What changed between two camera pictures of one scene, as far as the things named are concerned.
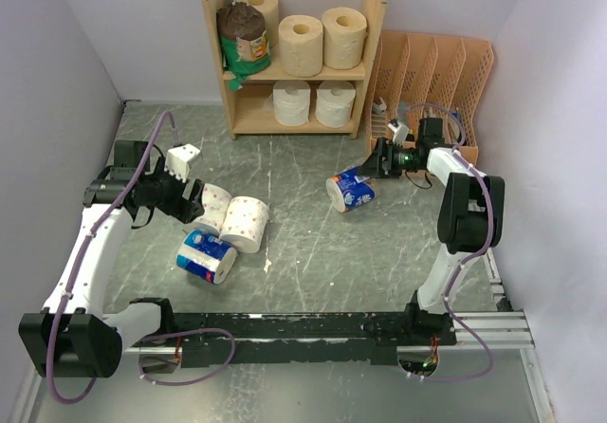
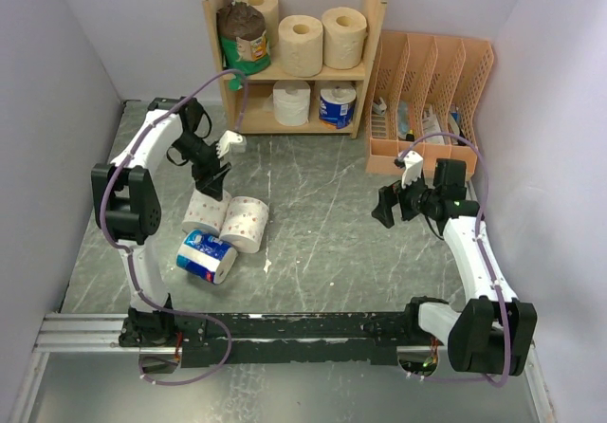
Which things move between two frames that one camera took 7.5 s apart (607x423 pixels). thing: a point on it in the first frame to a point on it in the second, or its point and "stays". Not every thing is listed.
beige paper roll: [267, 3] stays
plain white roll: [291, 99] stays
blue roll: [350, 190] to [336, 106]
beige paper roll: [344, 31] stays
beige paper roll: [301, 43] stays
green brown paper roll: [244, 43] stays
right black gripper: [377, 167] to [391, 194]
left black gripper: [181, 208] to [210, 179]
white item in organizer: [380, 107] stays
